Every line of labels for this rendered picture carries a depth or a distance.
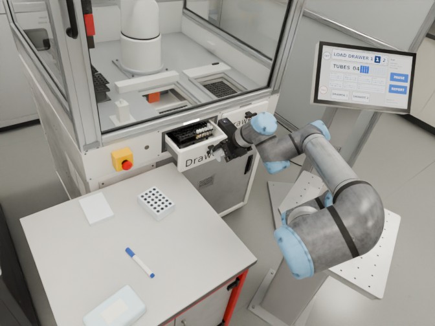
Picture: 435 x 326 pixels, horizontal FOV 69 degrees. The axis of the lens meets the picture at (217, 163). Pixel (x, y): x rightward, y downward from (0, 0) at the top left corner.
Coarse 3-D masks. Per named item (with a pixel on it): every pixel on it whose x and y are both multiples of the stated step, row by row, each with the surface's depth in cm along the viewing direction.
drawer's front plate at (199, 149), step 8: (224, 136) 133; (200, 144) 127; (208, 144) 129; (216, 144) 133; (184, 152) 123; (192, 152) 126; (200, 152) 129; (184, 160) 126; (192, 160) 129; (200, 160) 133; (208, 160) 136; (184, 168) 129
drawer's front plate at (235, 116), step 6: (264, 102) 158; (246, 108) 152; (252, 108) 155; (258, 108) 158; (264, 108) 161; (222, 114) 146; (228, 114) 146; (234, 114) 149; (240, 114) 152; (234, 120) 152; (240, 120) 155; (240, 126) 158
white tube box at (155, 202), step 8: (144, 192) 122; (152, 192) 122; (160, 192) 123; (144, 200) 120; (152, 200) 121; (160, 200) 121; (168, 200) 120; (144, 208) 120; (152, 208) 116; (160, 208) 117; (168, 208) 117; (152, 216) 118; (160, 216) 116
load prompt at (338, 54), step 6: (336, 54) 158; (342, 54) 158; (348, 54) 158; (354, 54) 158; (360, 54) 159; (366, 54) 159; (372, 54) 159; (378, 54) 160; (348, 60) 158; (354, 60) 159; (360, 60) 159; (366, 60) 159; (372, 60) 159; (378, 60) 160; (384, 60) 160
